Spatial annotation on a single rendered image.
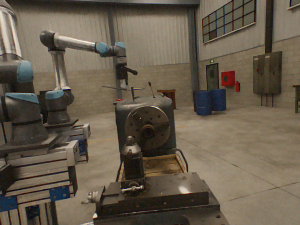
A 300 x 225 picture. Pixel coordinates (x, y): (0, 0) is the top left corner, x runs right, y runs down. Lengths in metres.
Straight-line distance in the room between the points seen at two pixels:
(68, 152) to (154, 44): 11.57
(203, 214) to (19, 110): 0.87
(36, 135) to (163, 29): 12.05
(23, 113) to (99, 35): 10.90
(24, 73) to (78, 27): 11.09
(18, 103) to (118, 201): 0.61
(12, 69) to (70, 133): 0.81
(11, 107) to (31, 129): 0.12
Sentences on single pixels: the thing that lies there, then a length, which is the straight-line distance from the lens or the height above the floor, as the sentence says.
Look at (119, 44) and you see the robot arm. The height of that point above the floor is 1.68.
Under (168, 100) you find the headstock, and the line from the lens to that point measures 1.52.
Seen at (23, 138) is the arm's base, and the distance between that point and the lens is 1.06.
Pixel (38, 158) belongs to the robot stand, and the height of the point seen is 1.09.
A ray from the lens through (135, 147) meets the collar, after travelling 0.78.
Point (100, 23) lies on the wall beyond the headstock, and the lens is 12.00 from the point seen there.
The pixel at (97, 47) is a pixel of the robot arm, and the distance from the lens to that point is 1.44.
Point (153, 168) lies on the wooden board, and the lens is 1.22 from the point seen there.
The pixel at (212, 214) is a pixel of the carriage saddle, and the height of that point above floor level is 0.90.
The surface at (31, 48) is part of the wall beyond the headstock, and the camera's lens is 11.83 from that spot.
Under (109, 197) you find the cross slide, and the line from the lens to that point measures 0.85.
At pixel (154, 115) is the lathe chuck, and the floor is 1.17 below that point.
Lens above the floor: 1.38
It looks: 8 degrees down
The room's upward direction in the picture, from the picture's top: 5 degrees counter-clockwise
